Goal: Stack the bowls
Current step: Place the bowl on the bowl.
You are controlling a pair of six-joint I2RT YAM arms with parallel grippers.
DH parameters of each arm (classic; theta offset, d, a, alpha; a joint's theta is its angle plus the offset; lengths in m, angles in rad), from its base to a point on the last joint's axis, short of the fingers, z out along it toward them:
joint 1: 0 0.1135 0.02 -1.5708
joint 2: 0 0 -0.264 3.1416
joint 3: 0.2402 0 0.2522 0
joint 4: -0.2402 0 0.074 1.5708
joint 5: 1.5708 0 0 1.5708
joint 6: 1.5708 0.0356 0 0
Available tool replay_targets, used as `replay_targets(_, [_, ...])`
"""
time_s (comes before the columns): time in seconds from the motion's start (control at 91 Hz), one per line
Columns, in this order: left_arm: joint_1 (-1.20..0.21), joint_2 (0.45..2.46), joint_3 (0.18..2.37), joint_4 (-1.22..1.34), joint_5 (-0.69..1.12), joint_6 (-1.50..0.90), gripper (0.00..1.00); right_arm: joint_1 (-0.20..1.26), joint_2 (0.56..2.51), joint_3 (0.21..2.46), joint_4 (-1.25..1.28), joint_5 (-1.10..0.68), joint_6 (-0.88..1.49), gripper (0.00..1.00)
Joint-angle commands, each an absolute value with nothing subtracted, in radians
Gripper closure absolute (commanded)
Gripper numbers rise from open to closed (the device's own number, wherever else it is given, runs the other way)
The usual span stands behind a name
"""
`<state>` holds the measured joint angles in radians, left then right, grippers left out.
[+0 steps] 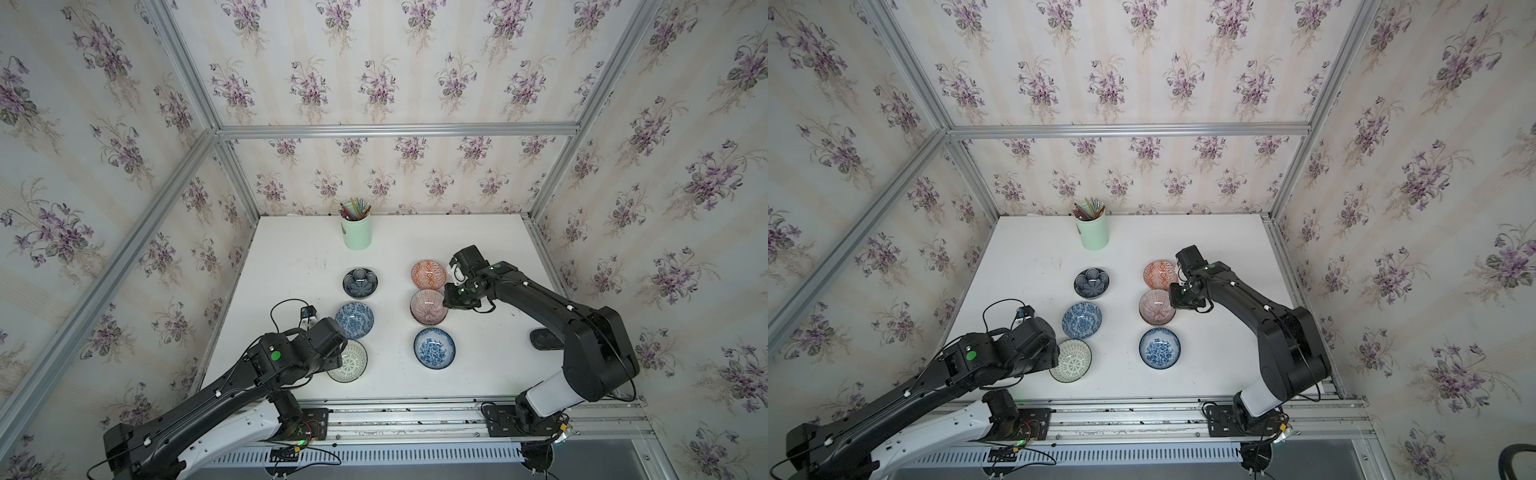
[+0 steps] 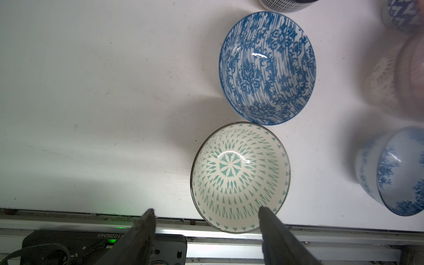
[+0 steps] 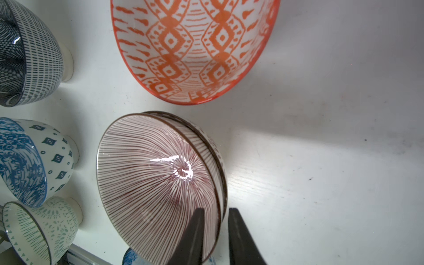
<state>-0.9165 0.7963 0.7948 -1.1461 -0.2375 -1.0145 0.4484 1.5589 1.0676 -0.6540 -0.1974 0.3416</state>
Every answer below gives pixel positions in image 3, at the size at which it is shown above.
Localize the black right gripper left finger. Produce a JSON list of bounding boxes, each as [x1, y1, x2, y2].
[[167, 208, 205, 265]]

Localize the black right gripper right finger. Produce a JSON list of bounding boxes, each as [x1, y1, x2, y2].
[[228, 208, 266, 265]]

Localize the maroon striped bowl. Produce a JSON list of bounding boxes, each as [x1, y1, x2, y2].
[[97, 112, 223, 265]]

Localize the green triangle pattern bowl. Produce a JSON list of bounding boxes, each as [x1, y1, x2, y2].
[[1, 197, 83, 265]]

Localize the dark navy patterned bowl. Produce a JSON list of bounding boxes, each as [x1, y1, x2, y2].
[[1, 1, 74, 108]]

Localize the blue floral bowl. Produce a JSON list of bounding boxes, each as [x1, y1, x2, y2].
[[122, 248, 216, 265]]

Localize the blue damask bowl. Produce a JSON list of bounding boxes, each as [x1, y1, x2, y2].
[[1, 117, 80, 208]]

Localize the orange diamond pattern bowl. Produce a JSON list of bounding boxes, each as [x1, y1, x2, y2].
[[110, 0, 280, 106]]

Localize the aluminium front rail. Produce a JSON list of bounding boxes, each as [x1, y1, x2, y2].
[[56, 244, 111, 265]]

